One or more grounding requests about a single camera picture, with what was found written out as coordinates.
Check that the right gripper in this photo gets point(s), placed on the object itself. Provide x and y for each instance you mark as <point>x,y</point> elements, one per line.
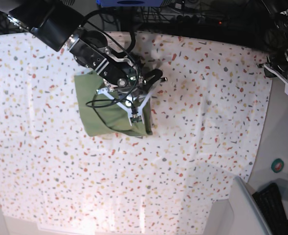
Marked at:
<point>124,74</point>

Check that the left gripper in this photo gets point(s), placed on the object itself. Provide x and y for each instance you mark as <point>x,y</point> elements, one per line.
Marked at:
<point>279,61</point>

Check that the green t-shirt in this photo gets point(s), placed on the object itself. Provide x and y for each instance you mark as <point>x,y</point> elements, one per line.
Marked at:
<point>109,119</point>

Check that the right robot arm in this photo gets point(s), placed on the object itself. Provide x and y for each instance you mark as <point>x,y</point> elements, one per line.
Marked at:
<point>58,25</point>

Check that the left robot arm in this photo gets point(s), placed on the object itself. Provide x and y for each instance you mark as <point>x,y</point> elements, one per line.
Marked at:
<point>278,11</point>

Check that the terrazzo pattern white tablecloth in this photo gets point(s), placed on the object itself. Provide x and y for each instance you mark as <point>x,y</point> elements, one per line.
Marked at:
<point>207,118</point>

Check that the blue box at top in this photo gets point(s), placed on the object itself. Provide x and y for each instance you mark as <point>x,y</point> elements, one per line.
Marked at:
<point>130,3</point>

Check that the green tape roll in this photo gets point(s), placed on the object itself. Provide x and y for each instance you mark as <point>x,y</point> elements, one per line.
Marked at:
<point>277,165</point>

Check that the black keyboard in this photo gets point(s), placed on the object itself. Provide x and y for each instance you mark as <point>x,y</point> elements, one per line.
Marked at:
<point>269,202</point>

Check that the grey plastic bin right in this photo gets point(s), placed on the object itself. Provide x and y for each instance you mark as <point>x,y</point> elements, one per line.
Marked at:
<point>248,220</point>

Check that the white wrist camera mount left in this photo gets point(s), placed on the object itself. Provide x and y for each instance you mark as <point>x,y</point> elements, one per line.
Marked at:
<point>281,75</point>

